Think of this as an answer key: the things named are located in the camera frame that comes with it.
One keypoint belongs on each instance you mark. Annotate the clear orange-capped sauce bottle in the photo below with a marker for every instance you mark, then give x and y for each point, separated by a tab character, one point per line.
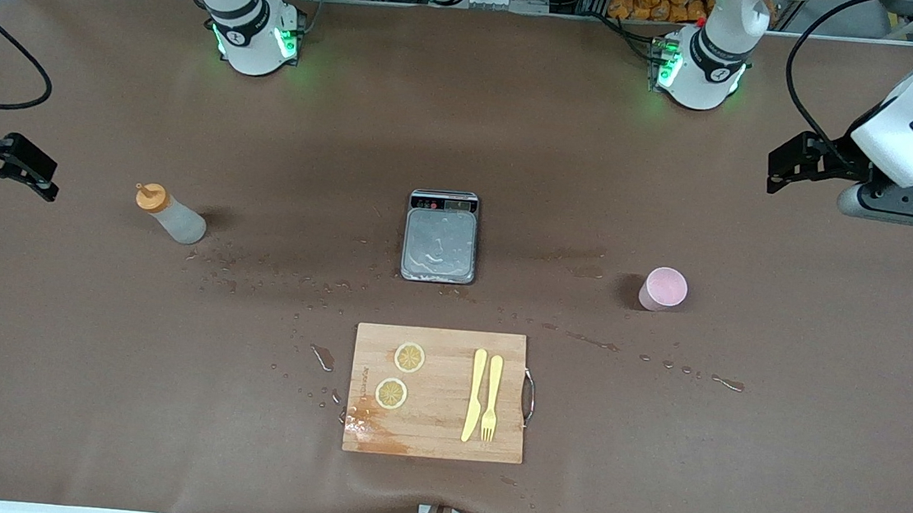
178	222

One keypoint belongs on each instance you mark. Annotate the pink plastic cup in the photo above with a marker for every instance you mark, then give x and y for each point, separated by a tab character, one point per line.
663	289

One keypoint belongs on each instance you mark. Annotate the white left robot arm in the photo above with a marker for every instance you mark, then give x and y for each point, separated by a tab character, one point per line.
704	71

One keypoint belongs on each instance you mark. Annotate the silver digital kitchen scale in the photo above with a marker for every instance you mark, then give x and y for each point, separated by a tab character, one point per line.
439	243

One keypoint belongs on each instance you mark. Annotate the yellow plastic fork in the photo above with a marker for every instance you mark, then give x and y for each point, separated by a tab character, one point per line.
493	384

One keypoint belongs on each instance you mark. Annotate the yellow plastic knife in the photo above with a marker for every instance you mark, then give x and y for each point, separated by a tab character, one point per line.
476	390

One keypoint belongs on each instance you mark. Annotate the yellow lemon slice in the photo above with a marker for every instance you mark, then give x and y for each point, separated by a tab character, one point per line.
410	357
391	393

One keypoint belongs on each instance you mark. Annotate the wooden cutting board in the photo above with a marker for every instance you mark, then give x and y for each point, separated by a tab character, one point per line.
433	432

